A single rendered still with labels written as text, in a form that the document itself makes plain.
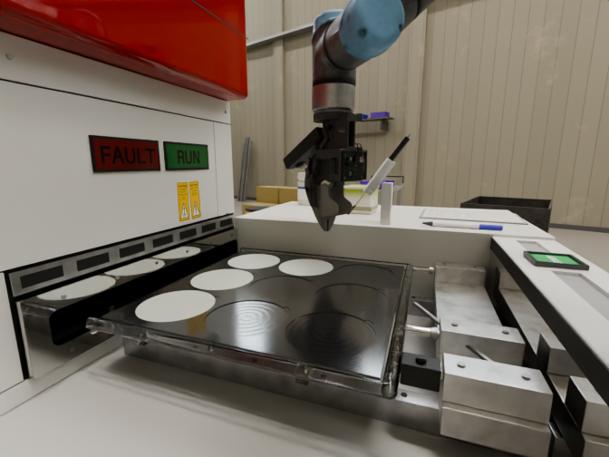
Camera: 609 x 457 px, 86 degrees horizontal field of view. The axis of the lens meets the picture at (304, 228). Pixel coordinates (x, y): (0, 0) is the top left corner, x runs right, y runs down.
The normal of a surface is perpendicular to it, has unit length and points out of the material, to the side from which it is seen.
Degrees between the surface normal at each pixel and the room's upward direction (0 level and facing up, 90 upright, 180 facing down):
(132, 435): 0
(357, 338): 0
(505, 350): 90
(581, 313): 0
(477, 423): 90
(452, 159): 90
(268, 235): 90
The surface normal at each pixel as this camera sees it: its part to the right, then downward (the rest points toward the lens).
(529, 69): -0.61, 0.15
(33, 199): 0.94, 0.07
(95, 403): 0.00, -0.98
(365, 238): -0.34, 0.18
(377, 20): 0.29, 0.18
